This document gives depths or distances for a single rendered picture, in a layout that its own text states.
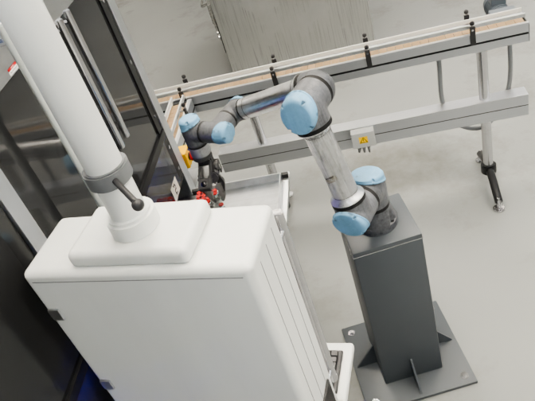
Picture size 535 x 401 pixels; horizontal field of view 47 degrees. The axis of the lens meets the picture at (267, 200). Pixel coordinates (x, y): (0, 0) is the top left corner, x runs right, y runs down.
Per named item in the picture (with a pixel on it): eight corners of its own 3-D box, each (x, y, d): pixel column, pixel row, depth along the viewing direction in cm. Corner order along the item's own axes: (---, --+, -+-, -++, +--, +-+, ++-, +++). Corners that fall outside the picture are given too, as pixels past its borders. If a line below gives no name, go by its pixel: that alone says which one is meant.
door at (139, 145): (133, 201, 195) (44, 31, 160) (159, 129, 229) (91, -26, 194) (135, 200, 195) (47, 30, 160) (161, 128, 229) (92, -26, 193)
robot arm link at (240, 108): (335, 52, 186) (224, 92, 219) (321, 70, 179) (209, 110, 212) (353, 83, 191) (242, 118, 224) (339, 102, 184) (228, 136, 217)
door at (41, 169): (92, 315, 159) (-34, 127, 124) (133, 202, 195) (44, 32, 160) (95, 314, 159) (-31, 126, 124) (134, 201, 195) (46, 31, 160)
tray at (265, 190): (191, 237, 227) (188, 231, 225) (201, 194, 247) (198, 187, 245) (279, 223, 220) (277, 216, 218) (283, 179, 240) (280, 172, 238)
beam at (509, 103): (224, 173, 338) (217, 155, 330) (226, 164, 344) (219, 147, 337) (529, 114, 304) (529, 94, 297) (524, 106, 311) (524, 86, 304)
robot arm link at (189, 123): (191, 124, 204) (172, 123, 208) (202, 151, 211) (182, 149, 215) (203, 111, 209) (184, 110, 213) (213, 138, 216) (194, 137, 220)
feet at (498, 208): (492, 214, 319) (491, 193, 310) (472, 158, 358) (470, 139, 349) (508, 211, 317) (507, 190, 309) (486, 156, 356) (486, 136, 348)
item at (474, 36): (144, 125, 316) (132, 99, 307) (150, 110, 328) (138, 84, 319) (530, 42, 277) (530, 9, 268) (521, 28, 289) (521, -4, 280)
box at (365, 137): (353, 149, 317) (350, 135, 312) (353, 144, 321) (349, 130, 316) (376, 145, 315) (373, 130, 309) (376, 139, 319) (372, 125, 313)
